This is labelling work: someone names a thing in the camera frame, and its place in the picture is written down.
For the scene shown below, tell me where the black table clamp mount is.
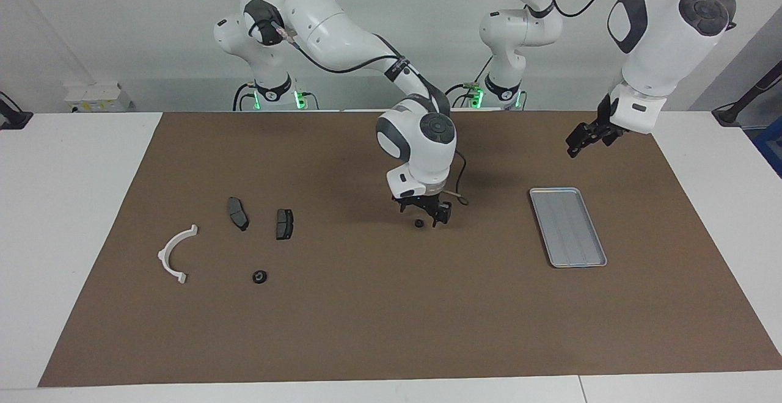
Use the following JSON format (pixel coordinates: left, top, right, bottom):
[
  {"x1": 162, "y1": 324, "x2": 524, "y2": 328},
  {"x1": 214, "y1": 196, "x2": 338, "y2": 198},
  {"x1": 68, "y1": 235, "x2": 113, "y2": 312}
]
[{"x1": 0, "y1": 92, "x2": 33, "y2": 130}]

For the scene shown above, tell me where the white power strip box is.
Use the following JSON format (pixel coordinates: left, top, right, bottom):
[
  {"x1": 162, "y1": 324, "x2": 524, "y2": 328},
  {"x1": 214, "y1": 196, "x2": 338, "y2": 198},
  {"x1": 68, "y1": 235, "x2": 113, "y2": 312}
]
[{"x1": 64, "y1": 82, "x2": 135, "y2": 114}]

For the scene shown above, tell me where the black base cable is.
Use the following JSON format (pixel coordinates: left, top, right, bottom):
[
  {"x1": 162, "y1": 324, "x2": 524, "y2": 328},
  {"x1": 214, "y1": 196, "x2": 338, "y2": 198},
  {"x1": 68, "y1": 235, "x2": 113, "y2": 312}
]
[
  {"x1": 436, "y1": 54, "x2": 494, "y2": 109},
  {"x1": 232, "y1": 82, "x2": 258, "y2": 112}
]

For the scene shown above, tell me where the dark elongated brake pad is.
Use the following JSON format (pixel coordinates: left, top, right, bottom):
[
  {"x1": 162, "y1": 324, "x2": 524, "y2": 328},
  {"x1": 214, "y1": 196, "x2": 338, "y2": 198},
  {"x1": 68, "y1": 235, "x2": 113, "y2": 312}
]
[{"x1": 227, "y1": 197, "x2": 250, "y2": 232}]

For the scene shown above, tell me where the black right base cable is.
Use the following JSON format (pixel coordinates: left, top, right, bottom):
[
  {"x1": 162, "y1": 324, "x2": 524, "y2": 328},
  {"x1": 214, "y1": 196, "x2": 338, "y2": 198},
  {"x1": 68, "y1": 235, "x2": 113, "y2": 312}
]
[{"x1": 232, "y1": 82, "x2": 258, "y2": 112}]

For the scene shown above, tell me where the brown table mat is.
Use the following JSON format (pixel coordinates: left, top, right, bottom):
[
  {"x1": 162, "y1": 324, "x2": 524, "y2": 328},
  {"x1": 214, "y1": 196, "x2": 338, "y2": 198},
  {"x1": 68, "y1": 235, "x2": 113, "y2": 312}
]
[{"x1": 38, "y1": 110, "x2": 782, "y2": 387}]

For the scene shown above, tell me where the silver metal ribbed tray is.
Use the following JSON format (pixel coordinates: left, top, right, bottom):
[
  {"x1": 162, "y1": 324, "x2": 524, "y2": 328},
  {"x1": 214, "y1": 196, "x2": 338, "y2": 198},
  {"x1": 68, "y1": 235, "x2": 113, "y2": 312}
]
[{"x1": 529, "y1": 187, "x2": 608, "y2": 269}]

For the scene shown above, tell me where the blue crate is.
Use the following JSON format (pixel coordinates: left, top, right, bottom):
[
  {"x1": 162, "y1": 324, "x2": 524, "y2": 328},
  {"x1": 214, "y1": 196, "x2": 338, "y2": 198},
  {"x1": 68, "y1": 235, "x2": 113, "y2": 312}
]
[{"x1": 753, "y1": 119, "x2": 782, "y2": 178}]

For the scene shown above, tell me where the white half ring clamp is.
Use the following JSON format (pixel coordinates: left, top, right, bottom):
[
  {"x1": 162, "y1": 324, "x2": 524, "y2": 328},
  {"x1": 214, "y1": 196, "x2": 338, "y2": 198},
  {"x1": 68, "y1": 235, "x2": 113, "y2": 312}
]
[{"x1": 158, "y1": 225, "x2": 199, "y2": 285}]

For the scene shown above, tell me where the black left base cable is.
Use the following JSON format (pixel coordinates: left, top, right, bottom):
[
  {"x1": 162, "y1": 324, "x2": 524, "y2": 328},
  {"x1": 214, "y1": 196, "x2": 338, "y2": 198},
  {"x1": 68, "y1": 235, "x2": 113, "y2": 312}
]
[{"x1": 436, "y1": 54, "x2": 494, "y2": 109}]

